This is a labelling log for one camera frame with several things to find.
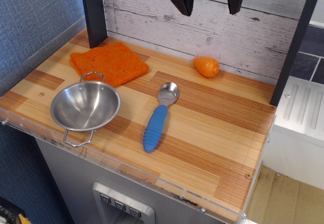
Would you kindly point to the dark right vertical post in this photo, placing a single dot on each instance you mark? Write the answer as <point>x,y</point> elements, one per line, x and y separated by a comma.
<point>293,50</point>

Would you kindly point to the small steel pot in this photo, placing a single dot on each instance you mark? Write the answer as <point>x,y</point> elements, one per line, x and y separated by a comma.
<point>87,105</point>

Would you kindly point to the white ridged side unit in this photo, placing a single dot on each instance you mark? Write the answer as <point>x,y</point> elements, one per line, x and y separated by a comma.
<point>295,141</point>

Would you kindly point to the dark vertical post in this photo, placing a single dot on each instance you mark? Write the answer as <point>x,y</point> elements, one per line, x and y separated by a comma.
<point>95,21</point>
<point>293,50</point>

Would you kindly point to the dark left vertical post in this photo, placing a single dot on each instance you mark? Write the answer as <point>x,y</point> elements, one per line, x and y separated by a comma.
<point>95,21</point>

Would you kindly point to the orange toy carrot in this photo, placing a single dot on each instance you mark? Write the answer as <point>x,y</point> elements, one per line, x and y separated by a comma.
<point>206,66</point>

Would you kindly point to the blue handled metal spoon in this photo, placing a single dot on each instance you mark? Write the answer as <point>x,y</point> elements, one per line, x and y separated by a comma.
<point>167,95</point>

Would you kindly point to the silver toy dispenser panel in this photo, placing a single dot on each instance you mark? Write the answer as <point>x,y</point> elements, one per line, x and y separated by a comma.
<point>116,207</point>

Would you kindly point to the orange knitted cloth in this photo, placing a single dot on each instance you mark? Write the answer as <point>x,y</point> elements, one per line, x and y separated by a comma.
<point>116,62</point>

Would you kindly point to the yellow black object bottom left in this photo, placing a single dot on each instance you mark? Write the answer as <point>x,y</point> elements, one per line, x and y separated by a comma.
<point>12,216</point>

